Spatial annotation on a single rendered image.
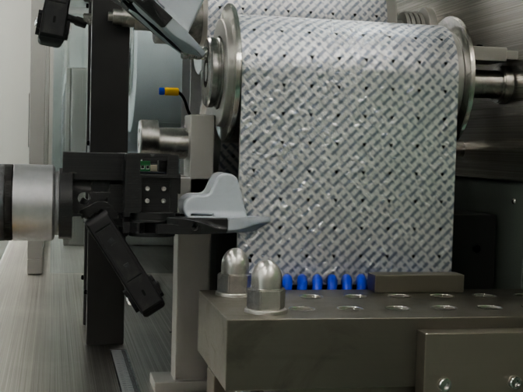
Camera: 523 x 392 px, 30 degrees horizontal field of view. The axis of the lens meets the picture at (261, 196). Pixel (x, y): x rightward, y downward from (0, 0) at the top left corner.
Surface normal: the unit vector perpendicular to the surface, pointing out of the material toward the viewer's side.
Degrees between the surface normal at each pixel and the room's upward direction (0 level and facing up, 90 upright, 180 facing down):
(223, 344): 90
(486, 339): 90
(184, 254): 90
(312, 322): 90
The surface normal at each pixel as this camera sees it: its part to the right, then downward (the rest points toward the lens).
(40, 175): 0.17, -0.68
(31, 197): 0.20, -0.14
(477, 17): -0.98, -0.01
